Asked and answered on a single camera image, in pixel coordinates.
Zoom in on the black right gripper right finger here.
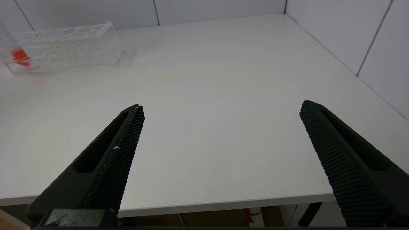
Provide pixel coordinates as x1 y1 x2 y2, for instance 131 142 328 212
299 100 409 227

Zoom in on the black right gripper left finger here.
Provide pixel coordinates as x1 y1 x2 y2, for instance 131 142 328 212
27 104 145 226

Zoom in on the clear acrylic test tube rack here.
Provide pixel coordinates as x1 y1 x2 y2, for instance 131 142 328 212
3 21 124 76

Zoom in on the small red object under table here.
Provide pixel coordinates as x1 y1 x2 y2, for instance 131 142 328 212
245 208 261 224

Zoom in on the black table leg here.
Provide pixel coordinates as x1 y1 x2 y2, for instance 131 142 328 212
298 202 323 227

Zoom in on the test tube with red pigment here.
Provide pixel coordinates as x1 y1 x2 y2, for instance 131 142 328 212
0 22 33 68

